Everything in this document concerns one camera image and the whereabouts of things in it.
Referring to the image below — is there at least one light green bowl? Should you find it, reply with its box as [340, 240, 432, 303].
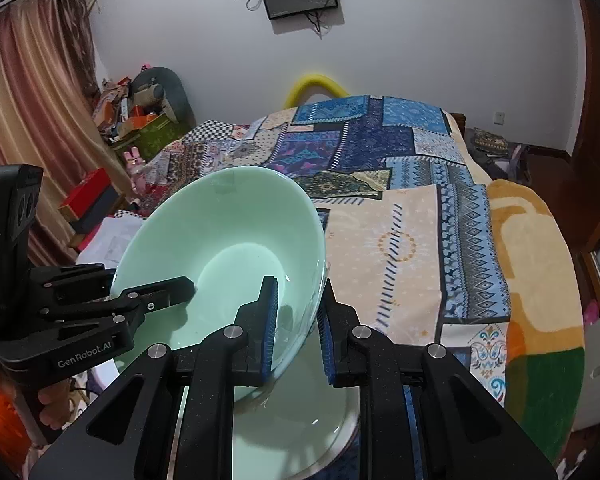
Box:
[109, 166, 328, 405]

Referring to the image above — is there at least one person's left forearm orange sleeve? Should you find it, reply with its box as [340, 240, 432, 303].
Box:
[0, 375, 33, 461]

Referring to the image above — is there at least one grey cushion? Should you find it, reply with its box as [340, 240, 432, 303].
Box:
[130, 66, 196, 131]

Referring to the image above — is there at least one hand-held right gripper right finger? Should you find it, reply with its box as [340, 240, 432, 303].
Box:
[316, 280, 558, 480]

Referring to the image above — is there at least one red box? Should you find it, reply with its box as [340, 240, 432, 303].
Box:
[57, 167, 112, 221]

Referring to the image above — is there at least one white paper sheet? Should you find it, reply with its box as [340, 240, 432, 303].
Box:
[77, 215, 146, 266]

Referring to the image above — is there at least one light green plate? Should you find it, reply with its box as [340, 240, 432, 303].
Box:
[177, 345, 361, 480]

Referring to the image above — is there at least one brown striped curtain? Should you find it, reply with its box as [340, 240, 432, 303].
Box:
[0, 0, 131, 266]

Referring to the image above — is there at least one pink bunny toy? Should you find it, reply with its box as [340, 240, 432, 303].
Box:
[124, 146, 148, 193]

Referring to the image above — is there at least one person's left hand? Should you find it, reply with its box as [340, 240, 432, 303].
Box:
[37, 382, 88, 431]

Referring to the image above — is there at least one green cardboard box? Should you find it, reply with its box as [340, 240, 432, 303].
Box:
[111, 112, 181, 161]

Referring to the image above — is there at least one patterned bag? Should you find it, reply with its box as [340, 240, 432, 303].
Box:
[467, 127, 511, 153]

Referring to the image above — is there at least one black monitor cable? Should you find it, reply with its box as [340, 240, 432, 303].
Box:
[307, 10, 327, 39]

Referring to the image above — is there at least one yellow hoop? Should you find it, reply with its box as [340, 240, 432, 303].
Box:
[284, 74, 351, 109]

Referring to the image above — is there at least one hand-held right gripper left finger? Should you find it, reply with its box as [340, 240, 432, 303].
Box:
[27, 275, 281, 480]

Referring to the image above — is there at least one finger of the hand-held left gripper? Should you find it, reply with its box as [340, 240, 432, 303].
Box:
[30, 263, 118, 306]
[112, 276, 196, 313]

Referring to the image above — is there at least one pile of cardboard boxes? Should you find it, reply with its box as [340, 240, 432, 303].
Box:
[92, 77, 136, 133]

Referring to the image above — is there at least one patchwork printed bedsheet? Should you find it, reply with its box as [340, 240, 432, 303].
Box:
[80, 94, 513, 411]

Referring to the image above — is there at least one yellow and green fleece blanket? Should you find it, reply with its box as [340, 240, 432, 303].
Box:
[445, 110, 587, 466]

